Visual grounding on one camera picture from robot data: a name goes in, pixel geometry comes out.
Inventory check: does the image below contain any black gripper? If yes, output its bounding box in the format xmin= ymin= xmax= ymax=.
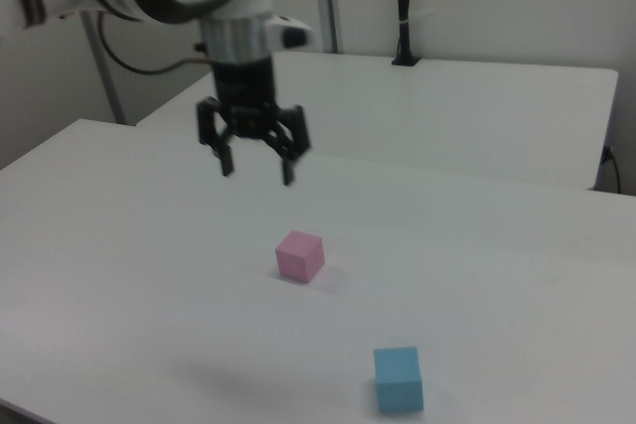
xmin=196 ymin=57 xmax=312 ymax=188

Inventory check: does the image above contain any blue cube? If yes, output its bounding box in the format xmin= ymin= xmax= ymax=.
xmin=373 ymin=346 xmax=425 ymax=414

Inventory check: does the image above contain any pink cube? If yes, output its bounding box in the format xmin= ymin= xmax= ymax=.
xmin=275 ymin=229 xmax=327 ymax=284

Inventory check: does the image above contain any adjoining white table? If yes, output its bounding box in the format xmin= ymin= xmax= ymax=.
xmin=135 ymin=50 xmax=620 ymax=193

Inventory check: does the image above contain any black table clamp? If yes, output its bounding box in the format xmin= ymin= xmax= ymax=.
xmin=391 ymin=0 xmax=423 ymax=68

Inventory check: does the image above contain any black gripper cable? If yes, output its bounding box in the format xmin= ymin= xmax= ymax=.
xmin=96 ymin=11 xmax=216 ymax=75

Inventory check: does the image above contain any black cable beside table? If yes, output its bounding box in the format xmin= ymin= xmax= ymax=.
xmin=602 ymin=145 xmax=623 ymax=195

